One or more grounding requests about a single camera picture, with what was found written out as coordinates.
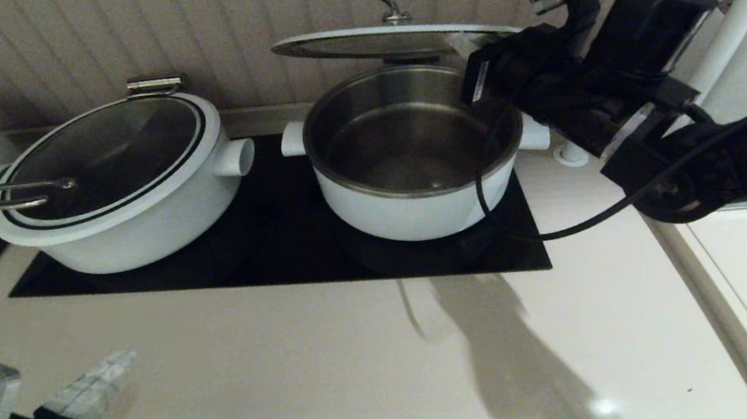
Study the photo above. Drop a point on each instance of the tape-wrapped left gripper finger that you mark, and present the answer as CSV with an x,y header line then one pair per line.
x,y
103,395
87,379

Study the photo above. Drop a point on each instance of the white pot with steel interior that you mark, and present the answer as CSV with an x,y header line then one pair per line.
x,y
409,212

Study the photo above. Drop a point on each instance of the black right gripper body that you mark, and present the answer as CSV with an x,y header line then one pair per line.
x,y
541,78

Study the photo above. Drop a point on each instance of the large black glass cooktop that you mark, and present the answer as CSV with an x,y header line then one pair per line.
x,y
279,248

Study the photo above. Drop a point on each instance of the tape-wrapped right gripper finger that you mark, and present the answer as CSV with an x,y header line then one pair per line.
x,y
478,46
502,40

